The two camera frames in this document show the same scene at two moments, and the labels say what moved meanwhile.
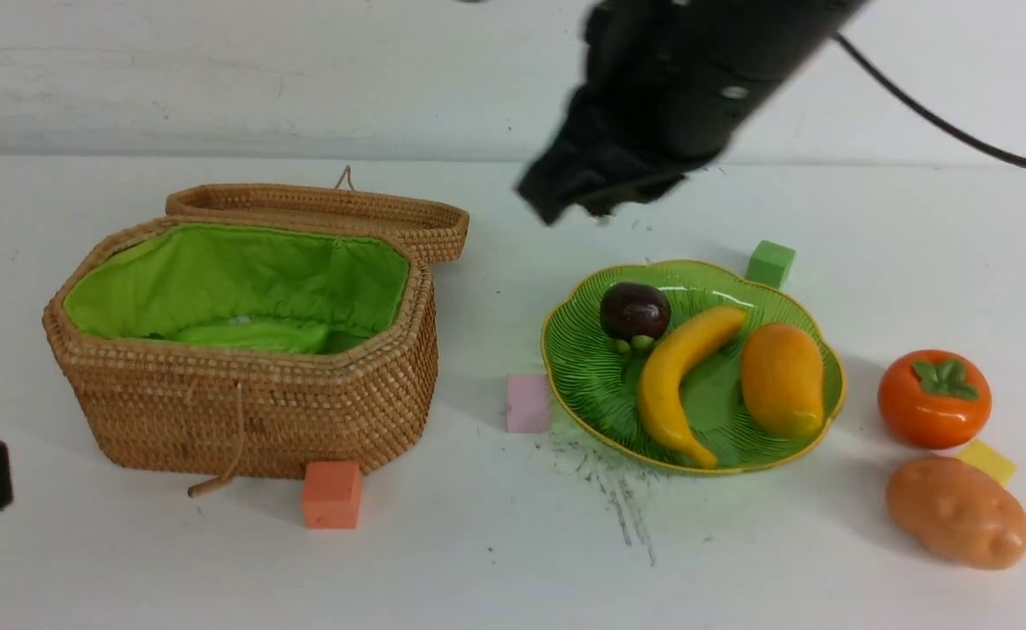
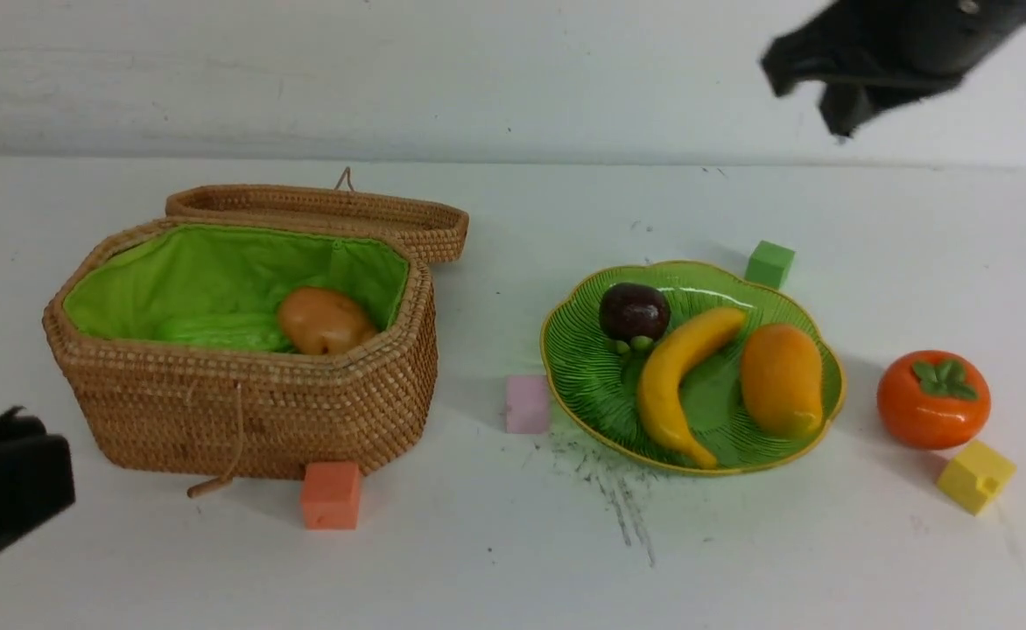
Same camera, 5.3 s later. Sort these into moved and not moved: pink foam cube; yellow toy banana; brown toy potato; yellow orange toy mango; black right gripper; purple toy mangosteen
Moved: black right gripper; brown toy potato
Not moved: yellow toy banana; yellow orange toy mango; purple toy mangosteen; pink foam cube
